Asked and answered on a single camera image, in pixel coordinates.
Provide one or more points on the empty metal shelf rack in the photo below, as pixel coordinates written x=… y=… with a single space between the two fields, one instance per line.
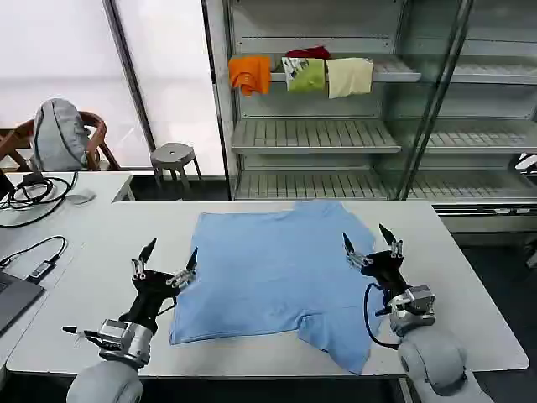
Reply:
x=482 y=138

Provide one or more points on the grey round stool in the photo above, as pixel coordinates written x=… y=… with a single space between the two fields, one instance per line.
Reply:
x=172 y=154

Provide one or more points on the white computer mouse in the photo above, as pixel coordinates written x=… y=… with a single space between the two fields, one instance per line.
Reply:
x=81 y=197

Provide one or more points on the white and black device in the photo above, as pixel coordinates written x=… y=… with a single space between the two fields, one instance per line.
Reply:
x=528 y=163

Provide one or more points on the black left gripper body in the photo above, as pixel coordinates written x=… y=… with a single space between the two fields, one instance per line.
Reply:
x=153 y=294

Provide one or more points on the dark window frame post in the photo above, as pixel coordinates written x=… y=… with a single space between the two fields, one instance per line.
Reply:
x=131 y=71

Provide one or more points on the metal shelf rack with clothes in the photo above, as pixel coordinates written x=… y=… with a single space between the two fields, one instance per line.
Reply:
x=314 y=134

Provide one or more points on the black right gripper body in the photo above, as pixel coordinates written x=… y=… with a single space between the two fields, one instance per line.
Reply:
x=386 y=268

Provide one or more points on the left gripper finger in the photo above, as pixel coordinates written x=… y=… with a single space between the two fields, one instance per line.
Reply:
x=147 y=252
x=191 y=262

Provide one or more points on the brown wooden chair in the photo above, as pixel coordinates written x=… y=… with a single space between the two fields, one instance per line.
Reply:
x=99 y=126

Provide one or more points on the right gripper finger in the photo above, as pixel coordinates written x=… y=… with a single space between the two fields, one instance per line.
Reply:
x=389 y=236
x=349 y=245

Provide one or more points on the silver adapter dongle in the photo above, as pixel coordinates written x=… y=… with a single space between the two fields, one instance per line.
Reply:
x=40 y=270

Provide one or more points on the grey laptop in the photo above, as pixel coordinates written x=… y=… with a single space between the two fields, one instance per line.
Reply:
x=14 y=298

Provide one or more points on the grey backpack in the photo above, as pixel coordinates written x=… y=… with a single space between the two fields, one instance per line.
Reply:
x=58 y=134

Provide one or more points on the light blue t-shirt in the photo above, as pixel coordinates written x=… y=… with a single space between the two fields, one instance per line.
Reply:
x=272 y=273

